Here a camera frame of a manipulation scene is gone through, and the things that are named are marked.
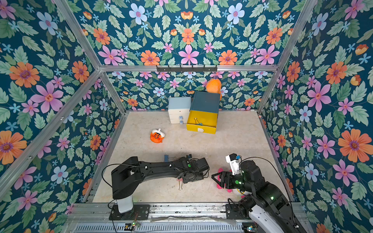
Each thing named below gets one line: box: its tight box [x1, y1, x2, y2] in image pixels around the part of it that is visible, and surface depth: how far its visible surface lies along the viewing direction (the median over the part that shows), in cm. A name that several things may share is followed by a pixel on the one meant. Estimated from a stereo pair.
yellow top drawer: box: [186, 110, 218, 134], surface depth 95 cm
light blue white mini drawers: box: [168, 96, 192, 125], surface depth 106 cm
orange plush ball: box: [206, 78, 222, 95], surface depth 100 cm
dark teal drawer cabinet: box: [187, 91, 221, 121], surface depth 98 cm
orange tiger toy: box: [150, 128, 166, 144], surface depth 101 cm
